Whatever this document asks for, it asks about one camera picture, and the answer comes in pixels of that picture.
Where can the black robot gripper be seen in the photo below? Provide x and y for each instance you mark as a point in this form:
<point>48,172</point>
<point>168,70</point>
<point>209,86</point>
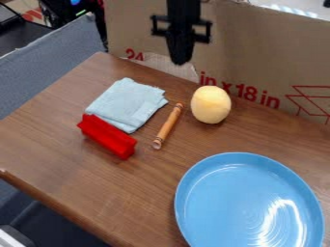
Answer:
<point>184,19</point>

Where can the light blue cloth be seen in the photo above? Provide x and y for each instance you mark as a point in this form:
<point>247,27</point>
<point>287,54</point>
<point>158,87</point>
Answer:
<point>128,104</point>

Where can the red plastic block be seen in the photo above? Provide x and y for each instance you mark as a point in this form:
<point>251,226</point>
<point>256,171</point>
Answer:
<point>109,136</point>

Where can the yellow potato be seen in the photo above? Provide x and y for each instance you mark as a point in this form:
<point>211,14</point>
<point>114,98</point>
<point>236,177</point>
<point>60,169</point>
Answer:
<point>211,104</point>

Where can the black equipment in background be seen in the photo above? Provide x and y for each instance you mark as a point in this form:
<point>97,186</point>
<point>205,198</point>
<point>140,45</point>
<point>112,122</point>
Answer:
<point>62,11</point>

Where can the orange crayon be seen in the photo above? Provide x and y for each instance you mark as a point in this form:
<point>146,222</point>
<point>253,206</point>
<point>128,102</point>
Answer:
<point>168,126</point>

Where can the grey fabric panel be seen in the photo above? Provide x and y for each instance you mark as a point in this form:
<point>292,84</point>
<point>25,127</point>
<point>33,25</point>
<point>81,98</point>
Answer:
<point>32,68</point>

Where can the blue round plate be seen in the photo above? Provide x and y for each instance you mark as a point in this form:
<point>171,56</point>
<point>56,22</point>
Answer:
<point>241,200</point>

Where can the brown cardboard box wall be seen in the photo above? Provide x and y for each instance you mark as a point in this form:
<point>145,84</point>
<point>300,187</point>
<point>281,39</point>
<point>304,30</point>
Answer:
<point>267,56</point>

